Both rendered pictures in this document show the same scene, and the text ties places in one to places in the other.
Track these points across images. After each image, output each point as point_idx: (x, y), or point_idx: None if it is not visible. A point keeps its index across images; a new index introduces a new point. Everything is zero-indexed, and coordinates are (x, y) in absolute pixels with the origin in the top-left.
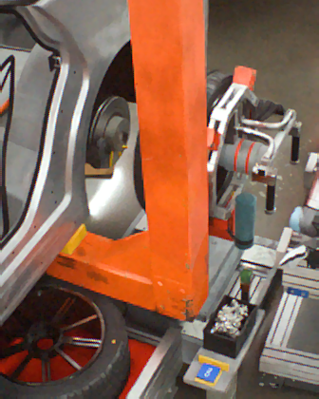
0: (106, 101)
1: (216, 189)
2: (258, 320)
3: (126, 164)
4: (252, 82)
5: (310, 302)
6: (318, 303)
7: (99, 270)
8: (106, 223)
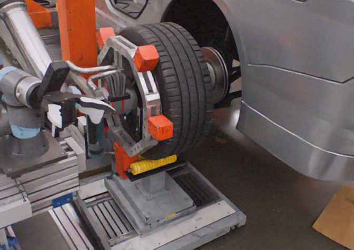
0: (213, 49)
1: (140, 137)
2: None
3: (326, 246)
4: (136, 60)
5: (39, 215)
6: (33, 218)
7: None
8: (249, 202)
